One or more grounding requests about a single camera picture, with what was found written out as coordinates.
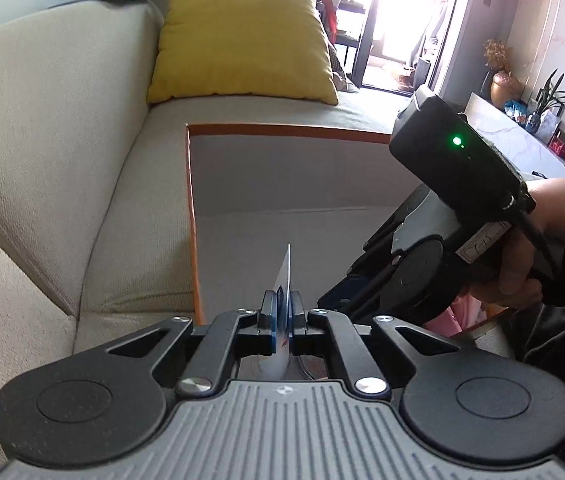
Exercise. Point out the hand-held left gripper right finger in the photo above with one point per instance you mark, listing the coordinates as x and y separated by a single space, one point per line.
298 321

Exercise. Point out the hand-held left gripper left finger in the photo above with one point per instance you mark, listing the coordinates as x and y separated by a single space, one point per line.
273 320

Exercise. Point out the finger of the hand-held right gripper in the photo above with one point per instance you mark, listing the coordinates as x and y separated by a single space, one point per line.
357 295

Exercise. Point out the thin white card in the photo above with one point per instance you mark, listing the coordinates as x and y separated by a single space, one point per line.
283 275

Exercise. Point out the pink pouch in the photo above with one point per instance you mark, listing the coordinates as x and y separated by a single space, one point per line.
450 317

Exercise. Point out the person's right hand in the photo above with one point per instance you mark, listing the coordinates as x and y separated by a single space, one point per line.
517 270

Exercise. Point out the white marble cabinet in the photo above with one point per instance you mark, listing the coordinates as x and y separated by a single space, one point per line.
507 135

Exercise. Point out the blue snack bag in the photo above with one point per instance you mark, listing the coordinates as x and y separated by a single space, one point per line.
515 110

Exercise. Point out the copper vase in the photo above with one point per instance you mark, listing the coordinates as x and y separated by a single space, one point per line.
505 90

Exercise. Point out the red boxes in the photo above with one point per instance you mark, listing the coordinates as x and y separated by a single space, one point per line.
558 145

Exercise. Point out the dried flowers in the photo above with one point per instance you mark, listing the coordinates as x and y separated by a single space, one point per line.
497 55

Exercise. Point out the green potted plant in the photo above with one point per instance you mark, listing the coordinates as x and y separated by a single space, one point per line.
550 97

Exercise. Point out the grey checked pillow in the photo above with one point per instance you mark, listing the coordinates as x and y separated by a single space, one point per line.
337 62

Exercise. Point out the red clothing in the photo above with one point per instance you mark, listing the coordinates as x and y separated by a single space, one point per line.
329 12

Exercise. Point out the yellow pillow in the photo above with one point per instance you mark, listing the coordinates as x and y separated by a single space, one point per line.
242 45

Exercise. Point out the beige sofa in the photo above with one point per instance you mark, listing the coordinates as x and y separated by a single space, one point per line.
62 135

